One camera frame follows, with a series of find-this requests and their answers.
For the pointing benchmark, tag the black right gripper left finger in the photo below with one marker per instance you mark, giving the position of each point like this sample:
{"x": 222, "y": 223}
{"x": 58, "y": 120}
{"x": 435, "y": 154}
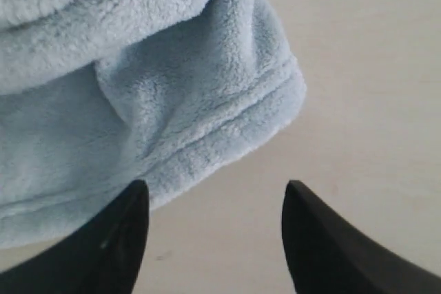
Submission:
{"x": 103, "y": 256}

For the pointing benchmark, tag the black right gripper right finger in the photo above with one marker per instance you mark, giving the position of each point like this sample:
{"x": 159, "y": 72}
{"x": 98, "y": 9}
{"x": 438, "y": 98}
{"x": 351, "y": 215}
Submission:
{"x": 326, "y": 254}

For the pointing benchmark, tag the light blue fluffy towel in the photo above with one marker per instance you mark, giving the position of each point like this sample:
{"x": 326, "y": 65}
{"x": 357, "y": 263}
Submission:
{"x": 98, "y": 93}

